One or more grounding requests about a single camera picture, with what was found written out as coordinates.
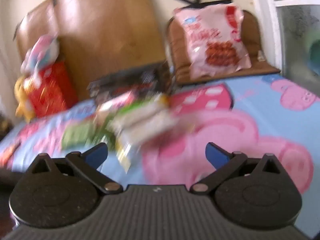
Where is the red gift bag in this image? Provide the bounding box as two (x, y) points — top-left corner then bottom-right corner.
(23, 61), (78, 118)

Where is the pink snack bag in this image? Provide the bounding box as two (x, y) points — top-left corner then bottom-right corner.
(175, 3), (252, 80)

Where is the cartoon pig bed sheet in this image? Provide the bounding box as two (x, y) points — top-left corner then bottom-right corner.
(1, 75), (319, 239)

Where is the pink blue plush toy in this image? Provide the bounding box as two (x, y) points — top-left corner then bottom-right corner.
(21, 34), (60, 76)

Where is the brown chair cushion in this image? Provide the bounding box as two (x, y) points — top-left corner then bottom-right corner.
(166, 10), (280, 86)

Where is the green seaweed snack packet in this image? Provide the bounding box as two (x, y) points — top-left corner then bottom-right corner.
(61, 119), (116, 151)

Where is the yellow duck plush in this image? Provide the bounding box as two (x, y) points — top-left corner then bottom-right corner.
(14, 76), (35, 123)

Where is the white green snack packet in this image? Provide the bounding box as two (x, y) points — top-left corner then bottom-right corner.
(94, 90), (178, 172)

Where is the black cardboard storage box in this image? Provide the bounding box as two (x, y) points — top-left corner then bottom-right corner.
(87, 61), (172, 98)

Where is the wooden headboard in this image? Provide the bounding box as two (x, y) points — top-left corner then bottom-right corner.
(16, 0), (165, 100)

